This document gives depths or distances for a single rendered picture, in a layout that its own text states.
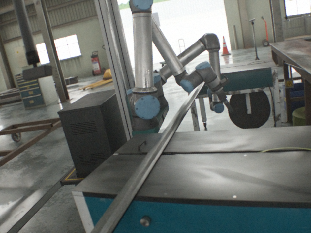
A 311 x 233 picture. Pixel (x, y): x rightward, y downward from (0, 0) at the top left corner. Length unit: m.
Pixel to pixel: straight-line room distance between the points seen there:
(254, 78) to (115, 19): 1.43
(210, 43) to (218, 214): 1.70
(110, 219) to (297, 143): 0.74
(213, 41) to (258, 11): 10.34
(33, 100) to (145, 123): 6.63
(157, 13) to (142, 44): 11.06
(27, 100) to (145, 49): 6.96
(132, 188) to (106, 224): 0.20
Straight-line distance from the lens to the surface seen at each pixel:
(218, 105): 2.47
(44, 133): 4.02
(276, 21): 7.15
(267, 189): 0.90
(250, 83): 2.91
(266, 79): 2.91
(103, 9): 2.00
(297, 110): 3.32
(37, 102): 8.29
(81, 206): 1.15
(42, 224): 2.50
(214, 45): 2.39
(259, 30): 12.70
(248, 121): 3.23
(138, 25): 1.68
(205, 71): 1.80
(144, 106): 1.67
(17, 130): 4.45
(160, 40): 1.85
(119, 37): 2.25
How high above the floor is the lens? 1.22
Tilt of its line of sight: 17 degrees down
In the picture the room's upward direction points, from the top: 12 degrees counter-clockwise
